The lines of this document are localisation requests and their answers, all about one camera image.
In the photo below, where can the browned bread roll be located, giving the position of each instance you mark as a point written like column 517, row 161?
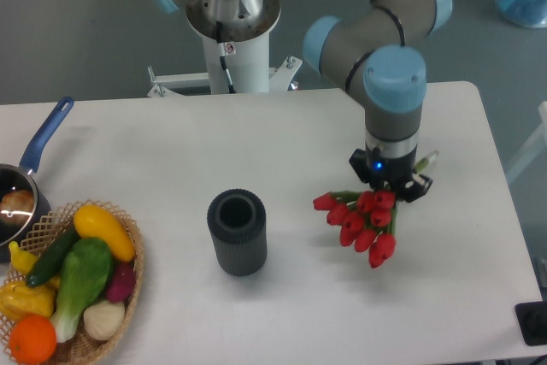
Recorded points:
column 17, row 208

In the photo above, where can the dark grey ribbed vase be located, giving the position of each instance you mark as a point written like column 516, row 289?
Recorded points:
column 237, row 220

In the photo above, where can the red tulip bouquet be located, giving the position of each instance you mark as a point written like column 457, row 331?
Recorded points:
column 367, row 220

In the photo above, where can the yellow squash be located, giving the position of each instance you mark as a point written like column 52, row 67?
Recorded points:
column 92, row 221

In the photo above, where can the yellow banana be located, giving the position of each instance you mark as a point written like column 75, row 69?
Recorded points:
column 21, row 261

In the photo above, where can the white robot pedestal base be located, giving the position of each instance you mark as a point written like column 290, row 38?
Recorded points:
column 235, row 36

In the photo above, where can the dark green cucumber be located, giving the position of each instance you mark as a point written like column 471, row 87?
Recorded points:
column 50, row 262

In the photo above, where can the orange fruit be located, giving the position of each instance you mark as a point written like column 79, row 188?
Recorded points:
column 32, row 340

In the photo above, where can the blue handled saucepan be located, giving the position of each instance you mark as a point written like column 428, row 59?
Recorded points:
column 21, row 177

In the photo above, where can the yellow bell pepper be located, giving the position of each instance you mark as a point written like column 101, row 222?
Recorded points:
column 18, row 300

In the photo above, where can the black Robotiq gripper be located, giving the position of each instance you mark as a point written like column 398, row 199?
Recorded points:
column 398, row 173

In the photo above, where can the white frame at right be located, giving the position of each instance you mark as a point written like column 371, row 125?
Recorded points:
column 529, row 150

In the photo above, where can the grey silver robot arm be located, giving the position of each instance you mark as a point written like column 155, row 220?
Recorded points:
column 372, row 60

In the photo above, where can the green bok choy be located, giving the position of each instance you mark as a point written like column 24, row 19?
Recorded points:
column 85, row 271

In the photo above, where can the black device at edge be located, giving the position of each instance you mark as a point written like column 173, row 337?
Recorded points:
column 532, row 322

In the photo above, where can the white garlic bulb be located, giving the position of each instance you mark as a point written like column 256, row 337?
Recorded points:
column 102, row 320

